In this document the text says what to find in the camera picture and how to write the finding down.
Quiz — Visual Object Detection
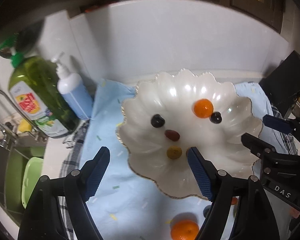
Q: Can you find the dark purple grape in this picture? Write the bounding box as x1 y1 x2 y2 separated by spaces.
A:
210 112 222 124

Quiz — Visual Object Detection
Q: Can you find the orange tangerine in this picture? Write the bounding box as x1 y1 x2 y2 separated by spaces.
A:
193 99 214 119
171 220 199 240

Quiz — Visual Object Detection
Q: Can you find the yellow-brown spotted small fruit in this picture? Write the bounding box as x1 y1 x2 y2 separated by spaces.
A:
166 146 183 160

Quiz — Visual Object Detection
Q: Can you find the small dark blueberry grape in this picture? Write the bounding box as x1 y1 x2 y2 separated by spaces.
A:
151 114 165 128

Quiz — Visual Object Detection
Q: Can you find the large green citrus fruit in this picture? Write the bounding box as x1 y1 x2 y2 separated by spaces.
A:
233 209 237 219

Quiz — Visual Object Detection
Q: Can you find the dark plum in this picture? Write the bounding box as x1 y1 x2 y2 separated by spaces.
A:
203 205 211 218

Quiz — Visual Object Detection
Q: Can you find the chrome kitchen faucet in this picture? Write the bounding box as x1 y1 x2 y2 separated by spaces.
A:
0 90 47 150

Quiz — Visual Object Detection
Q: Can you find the green plastic basin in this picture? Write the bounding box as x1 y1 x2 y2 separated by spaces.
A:
21 157 44 208

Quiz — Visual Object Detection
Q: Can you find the light blue cloth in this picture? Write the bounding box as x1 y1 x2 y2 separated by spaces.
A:
78 78 298 240

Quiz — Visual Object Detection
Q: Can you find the black knife block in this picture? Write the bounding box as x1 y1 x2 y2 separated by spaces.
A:
259 51 300 118

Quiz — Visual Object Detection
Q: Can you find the yellow sponge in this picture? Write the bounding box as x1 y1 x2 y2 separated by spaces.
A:
18 119 32 133

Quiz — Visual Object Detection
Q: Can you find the blue white pump bottle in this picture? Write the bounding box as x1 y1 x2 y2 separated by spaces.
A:
51 52 93 120

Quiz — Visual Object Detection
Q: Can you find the white scalloped ceramic bowl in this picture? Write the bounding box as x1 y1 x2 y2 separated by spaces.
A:
116 69 263 199

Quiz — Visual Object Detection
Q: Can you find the green dish soap bottle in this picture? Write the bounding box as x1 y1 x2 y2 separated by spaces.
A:
0 34 79 138

